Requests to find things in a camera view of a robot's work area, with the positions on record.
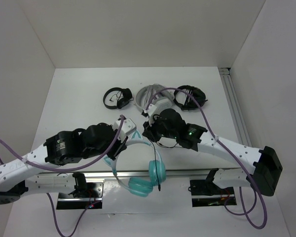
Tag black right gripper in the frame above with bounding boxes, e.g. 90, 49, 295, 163
142, 114, 178, 142

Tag thin black audio cable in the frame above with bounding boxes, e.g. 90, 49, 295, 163
151, 138, 178, 192

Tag teal cat-ear headphones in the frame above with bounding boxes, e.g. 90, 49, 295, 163
103, 130, 166, 198

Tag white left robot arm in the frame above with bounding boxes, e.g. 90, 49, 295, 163
0, 120, 136, 205

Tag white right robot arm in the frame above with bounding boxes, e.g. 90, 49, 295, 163
143, 109, 283, 197

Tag small black headphones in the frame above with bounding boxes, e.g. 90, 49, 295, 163
103, 87, 133, 110

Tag white grey gaming headset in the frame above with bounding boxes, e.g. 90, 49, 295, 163
135, 83, 174, 117

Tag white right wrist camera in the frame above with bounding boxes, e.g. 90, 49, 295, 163
142, 104, 158, 125

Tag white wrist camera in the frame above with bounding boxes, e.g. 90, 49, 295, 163
142, 104, 158, 125
112, 118, 137, 141

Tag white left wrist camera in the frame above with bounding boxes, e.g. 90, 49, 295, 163
112, 118, 137, 141

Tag aluminium table rail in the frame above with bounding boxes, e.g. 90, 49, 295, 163
39, 168, 234, 180

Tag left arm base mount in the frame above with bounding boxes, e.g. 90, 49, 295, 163
56, 179, 104, 210

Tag aluminium corner frame post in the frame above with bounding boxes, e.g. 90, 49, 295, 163
218, 68, 253, 147

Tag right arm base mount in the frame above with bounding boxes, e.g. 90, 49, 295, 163
188, 179, 237, 207

